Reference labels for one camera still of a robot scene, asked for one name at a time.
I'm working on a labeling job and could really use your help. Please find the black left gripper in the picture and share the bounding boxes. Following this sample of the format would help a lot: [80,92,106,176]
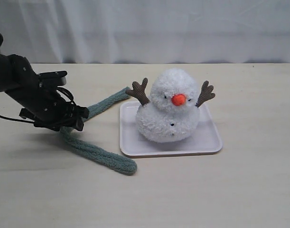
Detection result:
[9,54,89,131]

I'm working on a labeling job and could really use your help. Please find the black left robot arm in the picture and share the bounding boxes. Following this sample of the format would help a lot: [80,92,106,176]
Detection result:
[0,54,90,132]

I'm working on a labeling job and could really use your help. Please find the green knitted scarf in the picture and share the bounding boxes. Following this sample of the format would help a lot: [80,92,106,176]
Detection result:
[59,87,138,176]

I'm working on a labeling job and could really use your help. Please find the white rectangular tray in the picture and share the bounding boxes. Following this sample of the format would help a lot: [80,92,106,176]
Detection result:
[119,101,223,158]

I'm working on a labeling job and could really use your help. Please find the white plush snowman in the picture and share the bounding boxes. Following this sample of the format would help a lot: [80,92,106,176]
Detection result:
[125,68,215,143]

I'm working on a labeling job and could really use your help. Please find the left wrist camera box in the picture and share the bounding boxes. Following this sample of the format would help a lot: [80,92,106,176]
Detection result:
[37,70,67,88]

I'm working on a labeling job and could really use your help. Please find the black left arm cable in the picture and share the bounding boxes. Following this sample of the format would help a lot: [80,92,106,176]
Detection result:
[0,30,76,123]

